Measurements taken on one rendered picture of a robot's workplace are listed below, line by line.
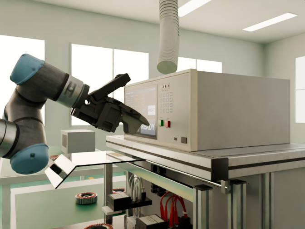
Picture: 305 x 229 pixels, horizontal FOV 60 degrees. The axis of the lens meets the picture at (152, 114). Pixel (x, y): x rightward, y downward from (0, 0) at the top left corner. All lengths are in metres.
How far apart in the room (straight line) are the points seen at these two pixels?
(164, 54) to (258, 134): 1.36
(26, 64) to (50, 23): 5.03
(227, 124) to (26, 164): 0.49
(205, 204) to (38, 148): 0.37
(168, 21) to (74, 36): 3.63
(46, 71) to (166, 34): 1.63
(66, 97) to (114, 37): 5.31
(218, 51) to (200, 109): 6.78
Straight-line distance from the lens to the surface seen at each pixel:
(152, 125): 0.82
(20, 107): 0.68
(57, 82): 0.65
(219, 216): 0.81
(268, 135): 0.86
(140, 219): 0.77
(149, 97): 0.85
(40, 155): 0.60
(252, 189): 0.70
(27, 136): 0.61
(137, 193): 1.02
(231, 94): 0.75
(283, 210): 0.78
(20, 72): 0.65
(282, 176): 0.75
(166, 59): 2.01
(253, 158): 0.64
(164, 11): 2.33
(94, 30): 5.83
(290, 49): 8.23
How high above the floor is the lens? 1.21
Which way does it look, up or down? level
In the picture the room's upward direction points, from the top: straight up
